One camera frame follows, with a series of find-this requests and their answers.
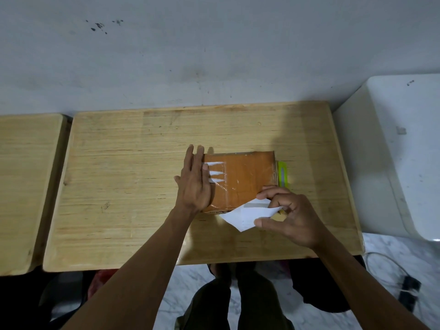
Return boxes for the person's left hand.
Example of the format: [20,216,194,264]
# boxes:
[173,144,212,216]

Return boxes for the person's right hand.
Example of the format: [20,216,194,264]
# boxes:
[254,185,333,251]

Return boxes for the white paper label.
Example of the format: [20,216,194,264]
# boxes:
[219,198,283,233]

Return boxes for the orange taped cardboard box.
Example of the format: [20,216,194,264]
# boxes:
[202,151,278,214]

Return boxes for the person's right forearm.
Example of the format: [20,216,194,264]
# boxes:
[311,230,431,330]

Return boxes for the person's left forearm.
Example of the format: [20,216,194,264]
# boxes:
[61,206,201,330]

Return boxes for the person's dark green trousers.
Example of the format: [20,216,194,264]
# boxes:
[173,266,296,330]

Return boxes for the white cabinet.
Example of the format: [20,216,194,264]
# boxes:
[331,74,440,242]

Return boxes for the red bag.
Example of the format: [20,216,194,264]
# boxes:
[87,269,119,300]

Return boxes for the black power strip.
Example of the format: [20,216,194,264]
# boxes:
[398,275,422,313]

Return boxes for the white cable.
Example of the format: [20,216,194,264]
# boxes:
[364,252,424,308]

